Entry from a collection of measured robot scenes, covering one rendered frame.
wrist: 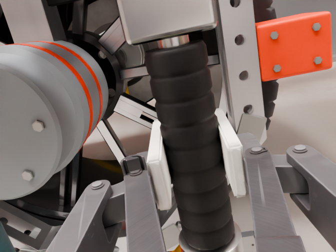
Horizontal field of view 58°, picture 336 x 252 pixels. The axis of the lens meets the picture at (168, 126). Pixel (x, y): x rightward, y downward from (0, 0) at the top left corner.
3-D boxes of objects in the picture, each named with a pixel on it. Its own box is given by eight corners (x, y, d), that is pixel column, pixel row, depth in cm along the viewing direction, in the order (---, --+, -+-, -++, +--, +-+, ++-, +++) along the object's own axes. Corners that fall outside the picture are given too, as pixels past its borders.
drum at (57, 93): (123, 122, 47) (99, 28, 43) (87, 195, 27) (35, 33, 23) (37, 138, 48) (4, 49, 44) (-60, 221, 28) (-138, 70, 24)
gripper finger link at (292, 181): (251, 173, 14) (320, 162, 13) (231, 134, 18) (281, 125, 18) (255, 202, 14) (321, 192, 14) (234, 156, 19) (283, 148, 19)
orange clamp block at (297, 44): (247, 73, 46) (308, 61, 45) (262, 83, 38) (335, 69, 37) (241, 25, 43) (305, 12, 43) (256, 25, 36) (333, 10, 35)
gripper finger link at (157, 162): (171, 209, 16) (158, 212, 16) (170, 155, 23) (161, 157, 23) (160, 159, 15) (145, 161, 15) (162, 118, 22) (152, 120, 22)
